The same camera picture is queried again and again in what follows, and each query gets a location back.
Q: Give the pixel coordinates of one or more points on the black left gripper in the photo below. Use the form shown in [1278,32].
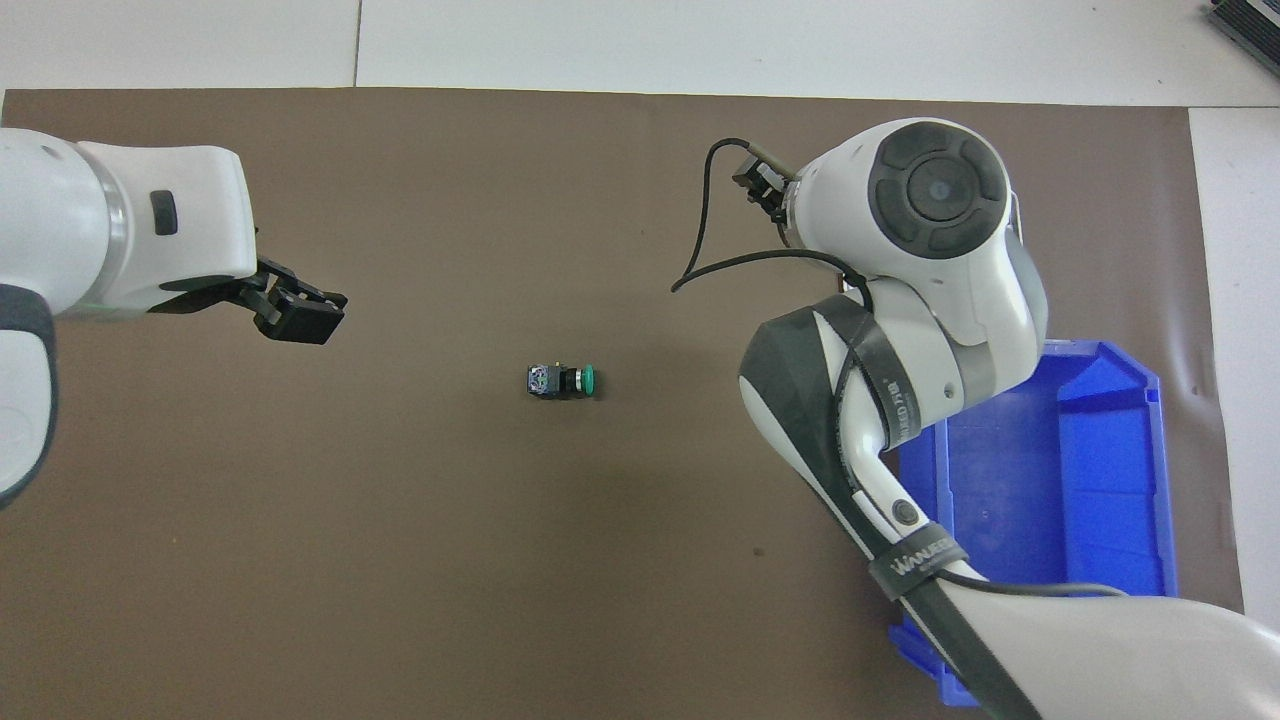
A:
[215,292]

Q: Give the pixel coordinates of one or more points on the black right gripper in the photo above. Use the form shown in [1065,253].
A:
[783,215]

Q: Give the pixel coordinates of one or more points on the green push button switch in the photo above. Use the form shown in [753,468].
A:
[548,381]

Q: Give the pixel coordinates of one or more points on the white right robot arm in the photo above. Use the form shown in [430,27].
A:
[930,190]

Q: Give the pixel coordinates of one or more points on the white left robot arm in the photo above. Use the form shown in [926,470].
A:
[60,220]

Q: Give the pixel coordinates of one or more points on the brown table mat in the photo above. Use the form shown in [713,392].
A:
[450,520]

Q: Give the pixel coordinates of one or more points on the blue plastic storage bin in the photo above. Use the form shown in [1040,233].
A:
[1060,480]

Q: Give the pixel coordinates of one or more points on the grey ribbed metal device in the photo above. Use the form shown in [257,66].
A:
[1255,20]

